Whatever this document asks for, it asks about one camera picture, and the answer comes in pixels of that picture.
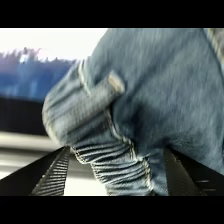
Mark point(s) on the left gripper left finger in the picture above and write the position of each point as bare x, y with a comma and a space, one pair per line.
40, 178

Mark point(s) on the blue jeans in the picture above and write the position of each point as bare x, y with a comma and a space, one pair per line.
160, 93

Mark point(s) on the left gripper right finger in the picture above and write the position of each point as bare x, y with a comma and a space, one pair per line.
190, 178

